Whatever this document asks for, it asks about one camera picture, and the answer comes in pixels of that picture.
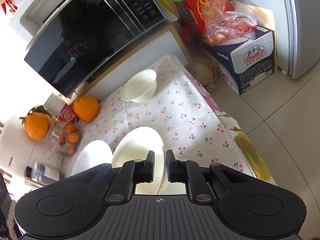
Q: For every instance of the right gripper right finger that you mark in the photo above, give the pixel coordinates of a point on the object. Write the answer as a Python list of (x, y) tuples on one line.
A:
[(194, 177)]

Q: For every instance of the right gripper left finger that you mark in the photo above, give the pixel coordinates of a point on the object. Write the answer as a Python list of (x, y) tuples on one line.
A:
[(126, 178)]

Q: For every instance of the large cream bowl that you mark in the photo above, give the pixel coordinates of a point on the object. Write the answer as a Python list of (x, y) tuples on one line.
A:
[(136, 145)]

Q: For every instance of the white swirl pattern plate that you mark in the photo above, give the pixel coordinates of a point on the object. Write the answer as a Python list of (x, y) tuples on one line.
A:
[(95, 153)]

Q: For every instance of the small cream bowl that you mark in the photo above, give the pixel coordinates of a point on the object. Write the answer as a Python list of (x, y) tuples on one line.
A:
[(141, 87)]

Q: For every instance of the glass jar of tangerines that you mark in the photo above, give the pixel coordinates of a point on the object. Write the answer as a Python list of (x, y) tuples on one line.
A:
[(64, 137)]

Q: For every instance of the cherry print tablecloth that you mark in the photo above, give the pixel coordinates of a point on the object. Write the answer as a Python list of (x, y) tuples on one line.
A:
[(178, 112)]

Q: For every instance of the large orange on table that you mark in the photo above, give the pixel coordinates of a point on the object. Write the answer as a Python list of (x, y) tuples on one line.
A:
[(86, 108)]

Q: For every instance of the clear jar dark contents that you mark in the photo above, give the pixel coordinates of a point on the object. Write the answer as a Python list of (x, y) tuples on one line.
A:
[(45, 175)]

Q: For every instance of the stack of paper cups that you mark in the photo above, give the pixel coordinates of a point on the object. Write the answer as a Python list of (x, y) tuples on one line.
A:
[(58, 108)]

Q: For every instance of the large orange on jar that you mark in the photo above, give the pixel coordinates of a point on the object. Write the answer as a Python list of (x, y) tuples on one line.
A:
[(36, 123)]

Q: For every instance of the dark Ganten water carton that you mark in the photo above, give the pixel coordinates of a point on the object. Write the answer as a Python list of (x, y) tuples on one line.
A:
[(245, 61)]

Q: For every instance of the cream air fryer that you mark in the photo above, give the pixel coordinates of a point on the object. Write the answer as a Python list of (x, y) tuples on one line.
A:
[(19, 153)]

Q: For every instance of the white wooden microwave stand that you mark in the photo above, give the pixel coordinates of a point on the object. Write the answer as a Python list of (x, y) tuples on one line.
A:
[(141, 53)]

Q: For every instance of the plastic bag of fruit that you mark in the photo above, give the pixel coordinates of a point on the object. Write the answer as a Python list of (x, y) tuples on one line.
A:
[(226, 20)]

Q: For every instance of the black microwave oven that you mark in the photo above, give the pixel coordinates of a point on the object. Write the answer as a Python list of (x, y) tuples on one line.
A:
[(84, 34)]

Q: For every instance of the silver refrigerator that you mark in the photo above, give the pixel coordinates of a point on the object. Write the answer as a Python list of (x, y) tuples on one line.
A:
[(302, 17)]

